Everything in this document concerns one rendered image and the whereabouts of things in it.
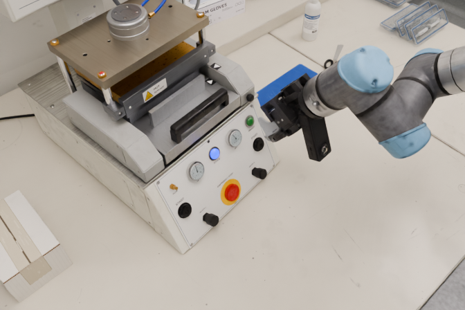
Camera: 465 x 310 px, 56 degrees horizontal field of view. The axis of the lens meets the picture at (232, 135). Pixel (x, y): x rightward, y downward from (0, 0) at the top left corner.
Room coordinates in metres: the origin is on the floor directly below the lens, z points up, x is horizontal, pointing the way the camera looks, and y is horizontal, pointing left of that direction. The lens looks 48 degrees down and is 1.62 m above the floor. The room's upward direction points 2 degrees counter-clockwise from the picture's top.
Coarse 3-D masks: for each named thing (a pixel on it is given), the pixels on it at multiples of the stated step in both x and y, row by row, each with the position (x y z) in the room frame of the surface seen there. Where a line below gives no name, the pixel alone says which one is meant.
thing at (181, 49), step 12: (180, 48) 0.77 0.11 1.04; (192, 48) 0.77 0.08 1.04; (156, 60) 0.74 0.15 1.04; (168, 60) 0.73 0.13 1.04; (144, 72) 0.70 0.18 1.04; (156, 72) 0.70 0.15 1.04; (96, 84) 0.68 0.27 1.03; (120, 84) 0.66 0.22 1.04; (132, 84) 0.66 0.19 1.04; (120, 96) 0.63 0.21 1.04
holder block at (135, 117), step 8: (184, 80) 0.74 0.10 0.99; (88, 88) 0.72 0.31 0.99; (176, 88) 0.72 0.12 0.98; (96, 96) 0.70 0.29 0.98; (160, 96) 0.69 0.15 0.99; (168, 96) 0.70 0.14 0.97; (152, 104) 0.67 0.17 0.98; (136, 112) 0.64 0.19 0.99; (144, 112) 0.65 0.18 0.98; (128, 120) 0.63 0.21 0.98
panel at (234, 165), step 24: (240, 120) 0.69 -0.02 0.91; (216, 144) 0.62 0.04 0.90; (240, 144) 0.65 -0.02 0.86; (264, 144) 0.69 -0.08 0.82; (216, 168) 0.59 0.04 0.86; (240, 168) 0.62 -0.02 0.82; (264, 168) 0.65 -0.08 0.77; (168, 192) 0.51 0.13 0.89; (192, 192) 0.53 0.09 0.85; (216, 192) 0.56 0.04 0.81; (240, 192) 0.59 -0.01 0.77; (192, 216) 0.50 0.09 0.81; (192, 240) 0.47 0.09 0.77
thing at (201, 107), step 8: (216, 96) 0.66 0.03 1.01; (224, 96) 0.67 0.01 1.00; (200, 104) 0.63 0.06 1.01; (208, 104) 0.64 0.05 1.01; (216, 104) 0.65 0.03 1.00; (224, 104) 0.67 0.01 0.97; (192, 112) 0.61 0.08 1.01; (200, 112) 0.62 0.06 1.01; (208, 112) 0.63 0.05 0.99; (184, 120) 0.59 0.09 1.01; (192, 120) 0.60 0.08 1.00; (176, 128) 0.57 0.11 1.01; (184, 128) 0.58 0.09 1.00; (176, 136) 0.57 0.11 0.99
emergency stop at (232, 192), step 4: (232, 184) 0.58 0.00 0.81; (228, 188) 0.57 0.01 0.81; (232, 188) 0.58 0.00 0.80; (236, 188) 0.58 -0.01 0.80; (228, 192) 0.56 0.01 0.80; (232, 192) 0.57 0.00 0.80; (236, 192) 0.57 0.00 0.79; (228, 196) 0.56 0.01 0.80; (232, 196) 0.56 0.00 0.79; (236, 196) 0.57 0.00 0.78; (228, 200) 0.56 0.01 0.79; (232, 200) 0.56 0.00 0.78
